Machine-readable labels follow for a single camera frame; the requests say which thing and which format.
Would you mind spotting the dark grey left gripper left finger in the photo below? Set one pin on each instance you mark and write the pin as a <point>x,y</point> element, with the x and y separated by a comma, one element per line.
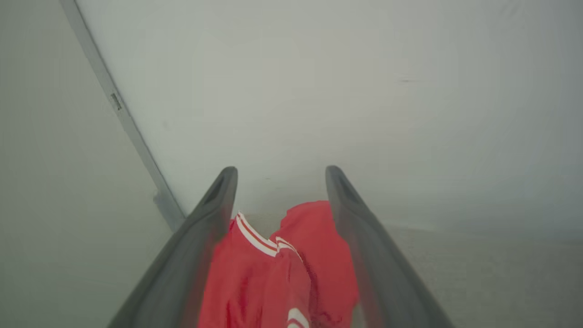
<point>191,255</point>

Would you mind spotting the red and white jersey shirt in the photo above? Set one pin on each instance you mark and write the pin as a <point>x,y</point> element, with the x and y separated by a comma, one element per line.
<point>255,282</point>

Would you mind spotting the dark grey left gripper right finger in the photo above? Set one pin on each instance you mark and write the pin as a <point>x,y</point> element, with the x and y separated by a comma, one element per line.
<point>378,264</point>

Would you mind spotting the grey wall trim strip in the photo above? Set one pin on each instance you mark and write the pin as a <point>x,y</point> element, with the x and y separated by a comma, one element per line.
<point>99,64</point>

